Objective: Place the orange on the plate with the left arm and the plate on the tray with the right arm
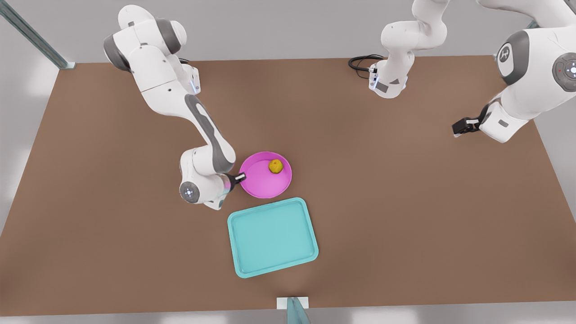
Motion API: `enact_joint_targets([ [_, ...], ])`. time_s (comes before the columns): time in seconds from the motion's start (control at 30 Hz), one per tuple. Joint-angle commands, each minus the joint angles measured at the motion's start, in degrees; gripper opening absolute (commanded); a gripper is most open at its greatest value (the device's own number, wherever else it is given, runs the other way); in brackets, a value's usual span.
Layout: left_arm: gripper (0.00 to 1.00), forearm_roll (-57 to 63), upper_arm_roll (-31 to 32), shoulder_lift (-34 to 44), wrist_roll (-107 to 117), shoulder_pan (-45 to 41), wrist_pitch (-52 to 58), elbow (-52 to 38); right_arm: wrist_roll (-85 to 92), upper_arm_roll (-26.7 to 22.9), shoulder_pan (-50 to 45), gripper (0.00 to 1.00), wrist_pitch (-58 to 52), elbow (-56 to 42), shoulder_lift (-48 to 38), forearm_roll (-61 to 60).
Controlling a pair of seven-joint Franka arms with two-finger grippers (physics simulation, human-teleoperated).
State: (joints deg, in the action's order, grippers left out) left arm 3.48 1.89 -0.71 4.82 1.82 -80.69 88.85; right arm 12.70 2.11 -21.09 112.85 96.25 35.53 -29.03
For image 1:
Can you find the teal rectangular tray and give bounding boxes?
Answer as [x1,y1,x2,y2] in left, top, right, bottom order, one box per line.
[227,197,319,279]

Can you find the black cable loop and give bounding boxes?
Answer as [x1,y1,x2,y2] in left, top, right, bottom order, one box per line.
[348,54,385,80]

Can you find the pink round plate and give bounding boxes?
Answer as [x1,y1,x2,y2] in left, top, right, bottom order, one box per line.
[239,152,293,199]

